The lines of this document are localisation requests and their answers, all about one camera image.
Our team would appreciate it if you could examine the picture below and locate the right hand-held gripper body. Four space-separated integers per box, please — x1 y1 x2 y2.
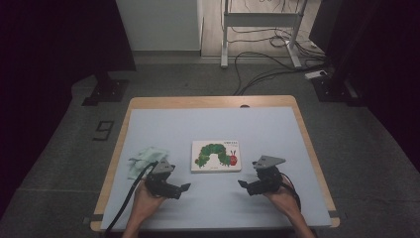
252 155 287 196

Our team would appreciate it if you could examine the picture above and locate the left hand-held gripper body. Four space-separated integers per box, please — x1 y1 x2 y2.
145 158 176 198

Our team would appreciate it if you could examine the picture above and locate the light green cloth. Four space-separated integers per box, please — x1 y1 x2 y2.
127 146 169 181

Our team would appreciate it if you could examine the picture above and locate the white caterpillar picture book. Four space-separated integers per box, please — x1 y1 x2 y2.
190 140 243 174

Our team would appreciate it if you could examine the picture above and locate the person's right hand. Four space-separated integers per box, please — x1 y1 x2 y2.
263 175 302 216

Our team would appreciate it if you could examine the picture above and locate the person's left hand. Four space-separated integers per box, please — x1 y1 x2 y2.
132 178 166 226

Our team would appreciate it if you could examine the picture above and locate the white table mat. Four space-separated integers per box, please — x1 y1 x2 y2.
100 106 332 231

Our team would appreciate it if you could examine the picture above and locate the black stand base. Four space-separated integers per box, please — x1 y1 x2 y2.
311 73 360 107
81 70 130 107

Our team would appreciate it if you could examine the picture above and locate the white power strip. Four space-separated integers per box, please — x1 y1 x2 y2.
304 69 329 81

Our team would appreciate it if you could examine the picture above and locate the white partition panel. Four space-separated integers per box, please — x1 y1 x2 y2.
115 0 203 53

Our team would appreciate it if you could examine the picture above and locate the dark curtain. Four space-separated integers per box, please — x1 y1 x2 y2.
0 0 137 216
310 0 420 167

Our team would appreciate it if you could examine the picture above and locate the thick black gripper cable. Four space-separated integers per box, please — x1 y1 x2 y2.
103 161 159 237

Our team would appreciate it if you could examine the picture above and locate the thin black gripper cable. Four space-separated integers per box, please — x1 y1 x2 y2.
281 172 302 212

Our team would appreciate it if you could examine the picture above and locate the black floor cable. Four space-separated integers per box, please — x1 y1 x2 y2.
236 62 328 97
232 51 300 97

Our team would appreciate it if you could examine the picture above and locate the tangle of black cables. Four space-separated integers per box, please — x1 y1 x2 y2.
227 26 326 58

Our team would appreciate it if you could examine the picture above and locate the white desk frame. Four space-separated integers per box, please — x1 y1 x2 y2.
220 0 310 69

